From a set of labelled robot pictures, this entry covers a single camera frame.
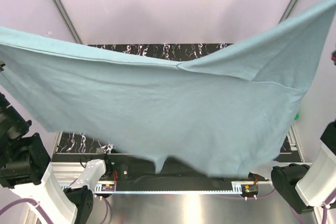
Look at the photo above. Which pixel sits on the left aluminium frame post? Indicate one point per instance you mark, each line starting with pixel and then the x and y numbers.
pixel 67 21

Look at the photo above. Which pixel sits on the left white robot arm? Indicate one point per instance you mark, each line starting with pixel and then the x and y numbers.
pixel 27 171

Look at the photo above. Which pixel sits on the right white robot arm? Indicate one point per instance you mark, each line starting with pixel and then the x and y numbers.
pixel 304 187

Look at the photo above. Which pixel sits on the green plastic tray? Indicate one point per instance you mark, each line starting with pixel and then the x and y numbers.
pixel 297 116

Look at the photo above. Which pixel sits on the grey slotted cable duct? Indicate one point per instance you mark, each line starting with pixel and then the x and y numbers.
pixel 203 188

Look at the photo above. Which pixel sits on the blue-grey t shirt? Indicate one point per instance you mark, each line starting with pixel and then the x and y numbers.
pixel 223 114

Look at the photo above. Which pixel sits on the aluminium cross rail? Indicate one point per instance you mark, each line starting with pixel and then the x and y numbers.
pixel 66 172

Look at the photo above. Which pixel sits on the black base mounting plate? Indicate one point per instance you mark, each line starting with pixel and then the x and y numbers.
pixel 136 171

